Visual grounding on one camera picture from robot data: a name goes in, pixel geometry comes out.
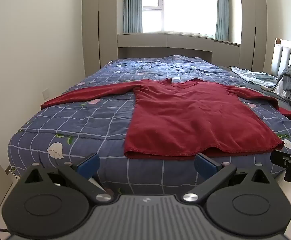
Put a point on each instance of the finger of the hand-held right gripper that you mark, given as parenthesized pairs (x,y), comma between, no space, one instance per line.
(278,158)

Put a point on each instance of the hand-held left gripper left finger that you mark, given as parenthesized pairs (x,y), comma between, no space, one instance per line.
(89,166)

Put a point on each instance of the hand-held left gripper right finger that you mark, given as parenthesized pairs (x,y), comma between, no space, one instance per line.
(205,166)

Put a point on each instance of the red long-sleeved sweater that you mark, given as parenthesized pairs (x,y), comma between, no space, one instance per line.
(185,110)

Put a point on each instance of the blue plaid floral quilt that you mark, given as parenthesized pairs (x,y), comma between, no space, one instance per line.
(85,120)

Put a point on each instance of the white charger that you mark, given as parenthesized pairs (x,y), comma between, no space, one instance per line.
(264,87)

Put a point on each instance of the light blue cloth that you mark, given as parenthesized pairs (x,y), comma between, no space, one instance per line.
(253,76)

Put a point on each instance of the grey padded headboard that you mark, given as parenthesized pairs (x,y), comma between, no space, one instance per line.
(286,55)

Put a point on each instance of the beige window seat cabinet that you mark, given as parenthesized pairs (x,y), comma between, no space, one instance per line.
(165,41)

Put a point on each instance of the beige wardrobe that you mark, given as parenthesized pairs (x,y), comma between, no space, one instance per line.
(253,30)
(99,30)

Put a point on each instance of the blue curtain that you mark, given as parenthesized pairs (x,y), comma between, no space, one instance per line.
(133,7)
(221,10)

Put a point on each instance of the window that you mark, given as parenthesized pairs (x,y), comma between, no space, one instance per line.
(183,7)

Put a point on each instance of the wall socket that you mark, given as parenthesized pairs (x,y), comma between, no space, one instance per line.
(46,93)

